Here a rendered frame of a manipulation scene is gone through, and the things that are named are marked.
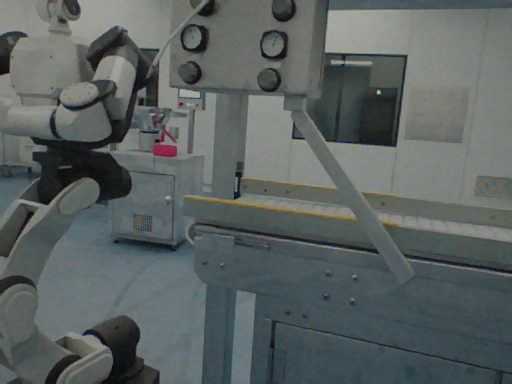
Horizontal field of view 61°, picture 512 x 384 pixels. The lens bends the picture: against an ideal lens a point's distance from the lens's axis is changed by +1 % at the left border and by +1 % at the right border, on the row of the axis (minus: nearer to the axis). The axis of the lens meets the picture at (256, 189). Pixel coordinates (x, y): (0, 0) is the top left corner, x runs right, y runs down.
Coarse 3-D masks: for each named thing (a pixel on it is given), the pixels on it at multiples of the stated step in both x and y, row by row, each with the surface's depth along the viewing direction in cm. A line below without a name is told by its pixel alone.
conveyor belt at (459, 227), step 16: (304, 208) 86; (320, 208) 88; (336, 208) 89; (192, 224) 73; (224, 224) 71; (240, 224) 70; (416, 224) 79; (432, 224) 80; (448, 224) 81; (464, 224) 82; (320, 240) 66; (336, 240) 66; (432, 256) 62; (448, 256) 61
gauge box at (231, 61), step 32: (224, 0) 61; (256, 0) 60; (320, 0) 61; (224, 32) 62; (256, 32) 60; (288, 32) 59; (320, 32) 63; (224, 64) 62; (256, 64) 61; (288, 64) 59; (320, 64) 66; (320, 96) 68
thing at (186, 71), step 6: (192, 54) 64; (198, 54) 63; (198, 60) 63; (180, 66) 62; (186, 66) 62; (192, 66) 63; (198, 66) 63; (180, 72) 62; (186, 72) 62; (192, 72) 62; (198, 72) 63; (186, 78) 62; (192, 78) 63; (198, 78) 64
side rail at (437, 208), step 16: (240, 192) 97; (256, 192) 96; (272, 192) 95; (288, 192) 93; (304, 192) 92; (320, 192) 91; (336, 192) 90; (384, 208) 87; (400, 208) 86; (416, 208) 86; (432, 208) 85; (448, 208) 84; (464, 208) 83; (480, 208) 82; (496, 208) 81; (496, 224) 81
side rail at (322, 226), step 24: (192, 216) 71; (216, 216) 70; (240, 216) 68; (264, 216) 67; (288, 216) 66; (312, 216) 65; (360, 240) 63; (408, 240) 61; (432, 240) 60; (456, 240) 59; (480, 240) 58; (504, 240) 57
